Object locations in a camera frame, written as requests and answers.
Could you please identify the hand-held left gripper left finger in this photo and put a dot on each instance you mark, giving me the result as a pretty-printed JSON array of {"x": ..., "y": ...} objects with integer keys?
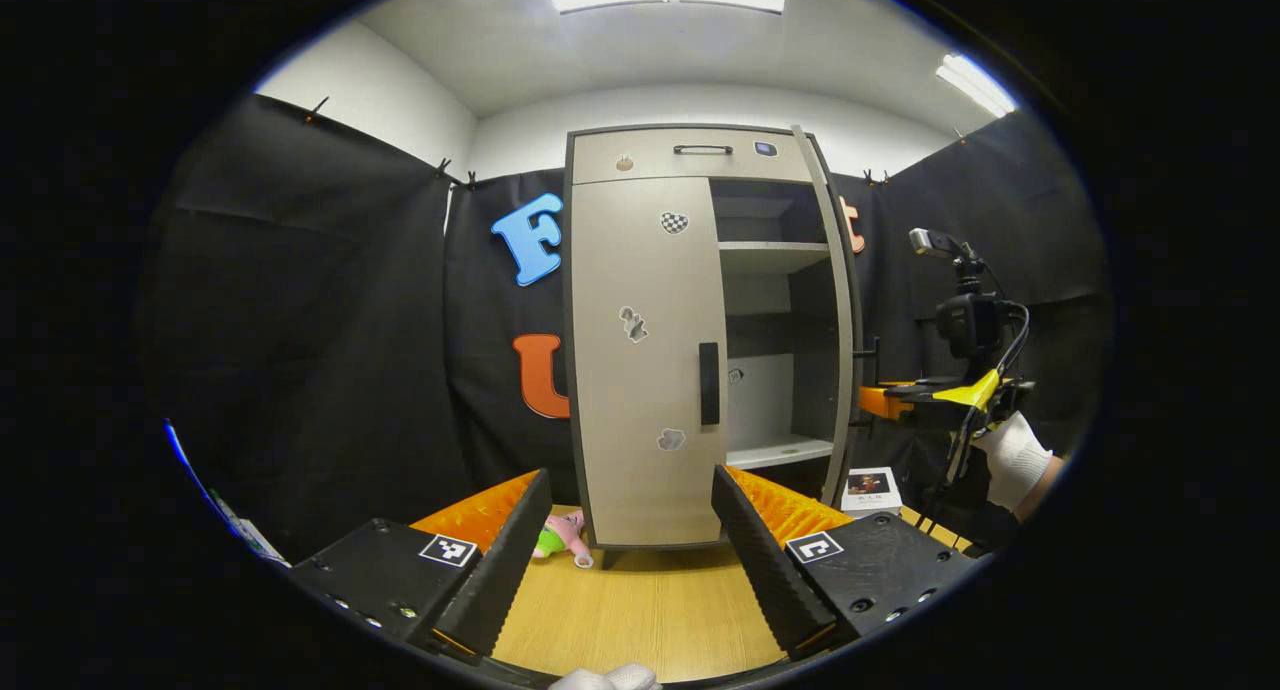
[{"x": 495, "y": 570}]

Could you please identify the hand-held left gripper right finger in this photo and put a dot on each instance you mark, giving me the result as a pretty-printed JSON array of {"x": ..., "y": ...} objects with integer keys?
[{"x": 765, "y": 570}]

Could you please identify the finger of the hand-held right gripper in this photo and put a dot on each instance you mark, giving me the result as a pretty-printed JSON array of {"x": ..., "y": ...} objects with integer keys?
[{"x": 920, "y": 390}]

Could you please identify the grey double-door shoe cabinet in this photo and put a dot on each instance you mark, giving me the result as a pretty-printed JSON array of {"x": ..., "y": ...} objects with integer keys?
[{"x": 810, "y": 370}]

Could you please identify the grey cabinet door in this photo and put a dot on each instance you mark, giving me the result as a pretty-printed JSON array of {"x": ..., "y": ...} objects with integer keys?
[
  {"x": 640, "y": 420},
  {"x": 845, "y": 300}
]

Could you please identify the white cabinet shelf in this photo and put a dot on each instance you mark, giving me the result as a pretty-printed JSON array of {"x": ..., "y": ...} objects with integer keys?
[
  {"x": 775, "y": 453},
  {"x": 765, "y": 257}
]

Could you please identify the grey cabinet drawer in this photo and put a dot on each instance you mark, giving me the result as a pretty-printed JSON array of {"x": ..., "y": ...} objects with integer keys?
[{"x": 650, "y": 155}]

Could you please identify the pink green plush toy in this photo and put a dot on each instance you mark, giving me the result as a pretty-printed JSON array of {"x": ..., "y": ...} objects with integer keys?
[{"x": 565, "y": 538}]

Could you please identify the white book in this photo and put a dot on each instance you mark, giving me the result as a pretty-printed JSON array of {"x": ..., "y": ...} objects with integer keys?
[{"x": 870, "y": 495}]

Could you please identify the white blue-edged board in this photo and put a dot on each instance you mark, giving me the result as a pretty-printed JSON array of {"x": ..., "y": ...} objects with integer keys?
[{"x": 255, "y": 543}]

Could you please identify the black backdrop cloth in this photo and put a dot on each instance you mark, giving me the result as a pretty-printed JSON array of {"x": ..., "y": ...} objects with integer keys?
[{"x": 300, "y": 320}]

